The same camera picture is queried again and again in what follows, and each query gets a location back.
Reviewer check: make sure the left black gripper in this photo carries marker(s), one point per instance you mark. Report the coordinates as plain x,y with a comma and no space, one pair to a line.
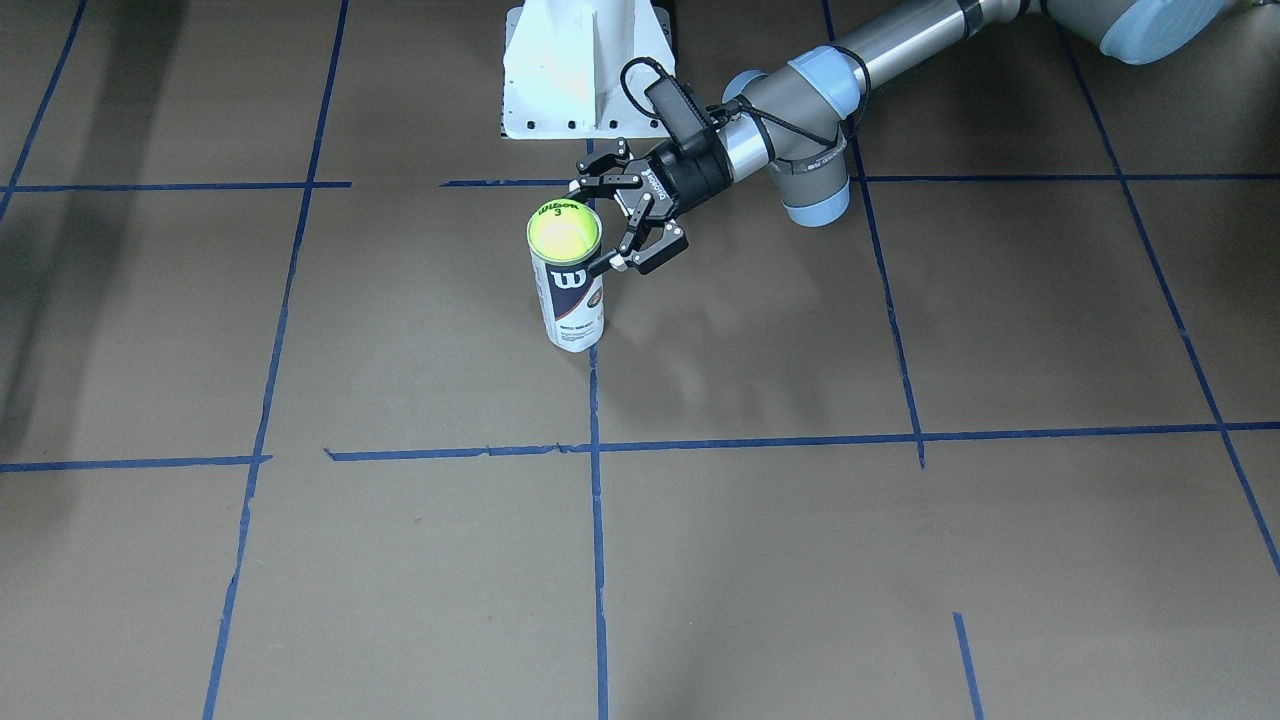
692,180

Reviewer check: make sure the tennis ball with Wilson print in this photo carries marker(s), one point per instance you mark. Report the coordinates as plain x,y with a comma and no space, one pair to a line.
564,231

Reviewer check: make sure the tennis ball can holder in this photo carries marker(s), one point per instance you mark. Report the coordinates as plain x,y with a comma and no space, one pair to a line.
571,302

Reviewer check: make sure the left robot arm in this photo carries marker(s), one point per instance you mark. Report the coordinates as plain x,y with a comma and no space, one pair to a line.
793,122

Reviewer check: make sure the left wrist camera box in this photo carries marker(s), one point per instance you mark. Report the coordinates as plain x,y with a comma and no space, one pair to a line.
686,121

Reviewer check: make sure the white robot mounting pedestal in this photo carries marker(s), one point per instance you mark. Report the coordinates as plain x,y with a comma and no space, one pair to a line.
562,65

